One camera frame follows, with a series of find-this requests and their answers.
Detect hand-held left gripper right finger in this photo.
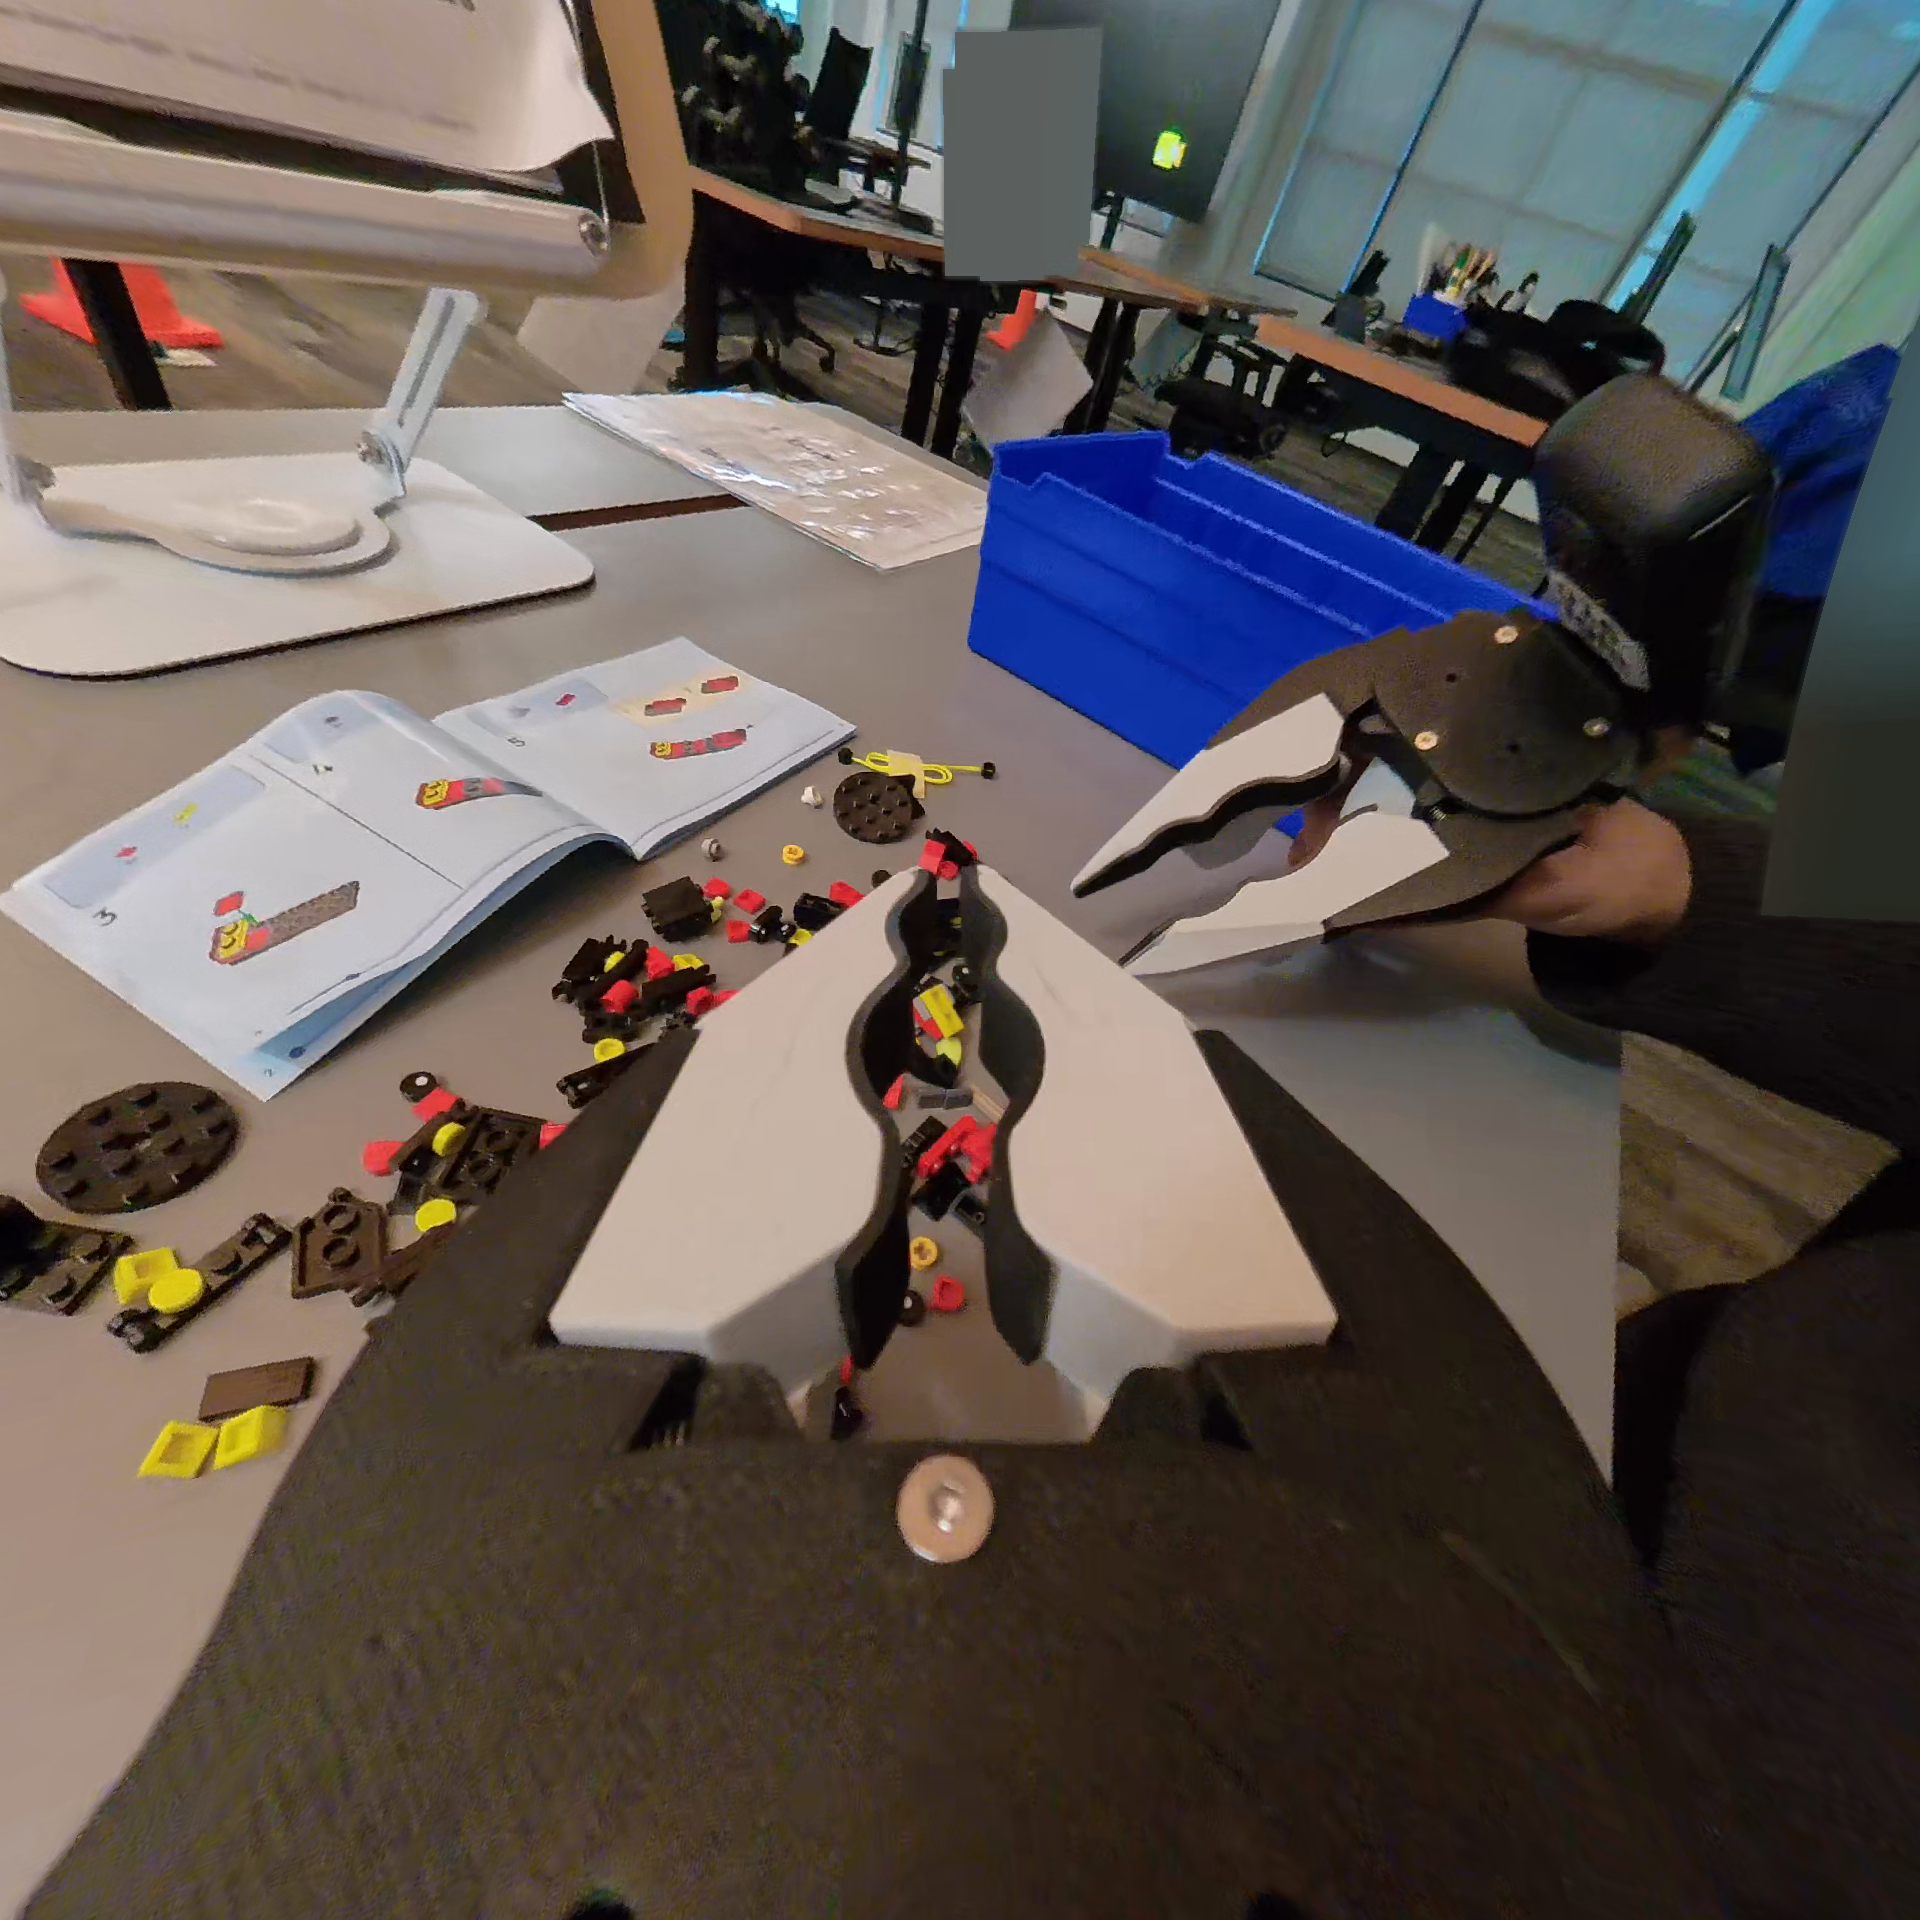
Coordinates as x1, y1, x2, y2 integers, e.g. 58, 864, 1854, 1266
955, 864, 1340, 1431

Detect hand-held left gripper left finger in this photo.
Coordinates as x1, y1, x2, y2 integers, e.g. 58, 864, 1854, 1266
549, 866, 931, 1428

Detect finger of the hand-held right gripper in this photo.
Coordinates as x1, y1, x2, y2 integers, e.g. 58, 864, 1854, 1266
1120, 792, 1455, 980
1070, 690, 1359, 904

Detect pile of lego pieces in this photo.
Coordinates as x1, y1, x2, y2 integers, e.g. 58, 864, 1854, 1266
0, 824, 1022, 1487

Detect person's right forearm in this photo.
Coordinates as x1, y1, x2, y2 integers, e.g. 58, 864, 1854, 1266
1525, 810, 1920, 1158

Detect lego instruction booklet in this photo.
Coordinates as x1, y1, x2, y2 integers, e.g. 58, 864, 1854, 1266
0, 636, 856, 1104

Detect brown lego tile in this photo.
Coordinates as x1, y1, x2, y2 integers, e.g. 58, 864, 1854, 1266
197, 1359, 314, 1428

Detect large black round lego plate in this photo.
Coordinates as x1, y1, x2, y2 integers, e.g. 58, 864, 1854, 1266
37, 1085, 244, 1217

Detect person's right hand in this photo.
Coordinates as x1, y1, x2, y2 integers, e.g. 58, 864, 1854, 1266
1491, 792, 1694, 945

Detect blue plastic bin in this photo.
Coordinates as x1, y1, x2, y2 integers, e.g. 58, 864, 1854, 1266
971, 431, 1564, 842

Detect black bag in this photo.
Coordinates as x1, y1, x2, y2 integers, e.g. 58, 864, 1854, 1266
1455, 301, 1670, 418

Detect short wooden desk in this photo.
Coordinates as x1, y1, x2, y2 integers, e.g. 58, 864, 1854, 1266
1252, 314, 1554, 542

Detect black office chair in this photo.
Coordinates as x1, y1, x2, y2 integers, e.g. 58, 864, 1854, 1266
1157, 338, 1293, 458

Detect blue pen cup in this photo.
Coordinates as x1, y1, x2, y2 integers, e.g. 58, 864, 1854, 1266
1404, 239, 1506, 345

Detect clear plastic bag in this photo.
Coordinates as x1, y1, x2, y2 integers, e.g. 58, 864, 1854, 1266
563, 388, 994, 573

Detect person's dark trousers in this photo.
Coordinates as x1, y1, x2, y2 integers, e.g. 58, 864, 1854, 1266
1613, 1158, 1920, 1920

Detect long wooden desk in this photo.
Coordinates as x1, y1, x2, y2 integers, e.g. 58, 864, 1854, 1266
690, 166, 1299, 454

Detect white book stand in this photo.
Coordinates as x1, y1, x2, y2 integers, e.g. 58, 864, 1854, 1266
0, 0, 696, 679

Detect orange traffic cone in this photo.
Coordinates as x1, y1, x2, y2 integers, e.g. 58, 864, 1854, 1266
16, 254, 222, 352

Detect yellow string with black studs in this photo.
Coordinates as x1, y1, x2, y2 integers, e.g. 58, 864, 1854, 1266
838, 740, 999, 792

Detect dark wall screen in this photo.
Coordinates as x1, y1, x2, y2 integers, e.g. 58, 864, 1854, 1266
1011, 0, 1283, 229

